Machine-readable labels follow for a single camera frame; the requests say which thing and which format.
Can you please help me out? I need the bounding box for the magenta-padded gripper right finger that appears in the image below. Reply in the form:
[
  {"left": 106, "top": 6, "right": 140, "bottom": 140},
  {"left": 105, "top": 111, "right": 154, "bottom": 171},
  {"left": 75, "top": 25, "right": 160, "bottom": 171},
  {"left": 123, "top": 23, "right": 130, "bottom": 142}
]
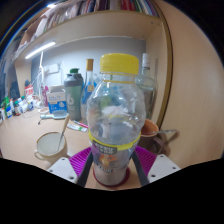
[{"left": 130, "top": 145, "right": 182, "bottom": 187}]

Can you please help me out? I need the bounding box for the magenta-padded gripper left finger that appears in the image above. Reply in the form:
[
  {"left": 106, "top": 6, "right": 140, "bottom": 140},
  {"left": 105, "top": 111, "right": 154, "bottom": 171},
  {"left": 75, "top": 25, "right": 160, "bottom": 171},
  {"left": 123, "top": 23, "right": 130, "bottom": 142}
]
[{"left": 46, "top": 146, "right": 95, "bottom": 188}]

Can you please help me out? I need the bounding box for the clear yellow-capped drink bottle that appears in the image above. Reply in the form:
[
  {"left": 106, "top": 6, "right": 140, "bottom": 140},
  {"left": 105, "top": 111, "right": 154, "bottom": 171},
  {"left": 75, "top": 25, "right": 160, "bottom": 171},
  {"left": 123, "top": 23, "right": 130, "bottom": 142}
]
[{"left": 85, "top": 53, "right": 147, "bottom": 188}]

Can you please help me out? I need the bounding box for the cream mug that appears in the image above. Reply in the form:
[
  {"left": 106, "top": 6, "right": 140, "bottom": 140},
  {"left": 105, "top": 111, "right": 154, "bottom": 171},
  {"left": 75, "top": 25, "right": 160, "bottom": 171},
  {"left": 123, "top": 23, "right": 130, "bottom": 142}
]
[{"left": 33, "top": 130, "right": 69, "bottom": 164}]

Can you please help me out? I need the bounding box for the brown cup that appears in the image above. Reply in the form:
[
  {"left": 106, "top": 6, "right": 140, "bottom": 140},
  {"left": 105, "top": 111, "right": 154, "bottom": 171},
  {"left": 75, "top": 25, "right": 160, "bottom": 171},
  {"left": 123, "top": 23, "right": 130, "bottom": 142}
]
[{"left": 138, "top": 118, "right": 160, "bottom": 151}]

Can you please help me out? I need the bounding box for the spoon in cream mug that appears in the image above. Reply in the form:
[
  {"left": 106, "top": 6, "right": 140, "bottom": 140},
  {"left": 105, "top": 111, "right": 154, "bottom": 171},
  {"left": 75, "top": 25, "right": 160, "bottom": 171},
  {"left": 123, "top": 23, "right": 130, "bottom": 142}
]
[{"left": 57, "top": 114, "right": 72, "bottom": 151}]

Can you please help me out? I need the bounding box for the light blue hairbrush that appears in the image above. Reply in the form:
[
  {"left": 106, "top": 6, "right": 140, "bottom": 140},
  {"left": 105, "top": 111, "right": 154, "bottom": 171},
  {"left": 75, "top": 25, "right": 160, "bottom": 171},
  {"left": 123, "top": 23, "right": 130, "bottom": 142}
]
[{"left": 39, "top": 111, "right": 69, "bottom": 120}]

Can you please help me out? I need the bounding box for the white and blue carton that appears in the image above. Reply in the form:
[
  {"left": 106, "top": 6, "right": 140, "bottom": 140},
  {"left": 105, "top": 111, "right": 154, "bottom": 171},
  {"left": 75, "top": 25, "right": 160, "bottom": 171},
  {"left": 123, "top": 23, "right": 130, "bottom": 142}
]
[{"left": 46, "top": 84, "right": 69, "bottom": 116}]

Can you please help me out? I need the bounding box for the pink pouch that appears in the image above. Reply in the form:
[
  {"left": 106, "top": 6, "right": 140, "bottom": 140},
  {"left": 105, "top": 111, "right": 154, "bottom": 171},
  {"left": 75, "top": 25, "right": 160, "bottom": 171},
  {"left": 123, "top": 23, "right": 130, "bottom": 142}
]
[{"left": 40, "top": 85, "right": 50, "bottom": 107}]

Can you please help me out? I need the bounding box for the clear glass liquor bottle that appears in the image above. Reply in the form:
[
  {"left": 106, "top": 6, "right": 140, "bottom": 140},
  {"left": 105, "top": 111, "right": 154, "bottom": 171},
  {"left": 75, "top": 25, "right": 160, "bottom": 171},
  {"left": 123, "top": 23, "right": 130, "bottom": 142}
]
[{"left": 134, "top": 53, "right": 158, "bottom": 121}]

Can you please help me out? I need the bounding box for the blue-labelled orange-capped bottle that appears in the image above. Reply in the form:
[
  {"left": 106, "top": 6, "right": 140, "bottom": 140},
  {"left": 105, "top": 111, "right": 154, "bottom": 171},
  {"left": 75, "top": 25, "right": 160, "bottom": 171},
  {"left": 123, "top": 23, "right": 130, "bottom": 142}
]
[{"left": 80, "top": 58, "right": 98, "bottom": 121}]

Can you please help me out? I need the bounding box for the red and white container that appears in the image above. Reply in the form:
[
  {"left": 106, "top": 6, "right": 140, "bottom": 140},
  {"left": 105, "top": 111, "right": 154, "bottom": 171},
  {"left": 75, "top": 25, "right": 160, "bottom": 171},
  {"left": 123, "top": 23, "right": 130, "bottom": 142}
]
[{"left": 23, "top": 79, "right": 35, "bottom": 98}]

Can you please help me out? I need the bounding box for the white desk lamp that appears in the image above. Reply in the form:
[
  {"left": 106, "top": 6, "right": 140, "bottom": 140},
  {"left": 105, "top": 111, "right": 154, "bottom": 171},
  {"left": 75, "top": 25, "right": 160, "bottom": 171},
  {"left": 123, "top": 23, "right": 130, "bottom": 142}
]
[{"left": 34, "top": 51, "right": 48, "bottom": 108}]

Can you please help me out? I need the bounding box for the wooden shelf unit with books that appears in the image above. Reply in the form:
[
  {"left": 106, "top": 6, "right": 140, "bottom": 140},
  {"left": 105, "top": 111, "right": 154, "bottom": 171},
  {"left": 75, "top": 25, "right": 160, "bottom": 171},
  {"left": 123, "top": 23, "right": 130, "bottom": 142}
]
[{"left": 13, "top": 0, "right": 168, "bottom": 61}]

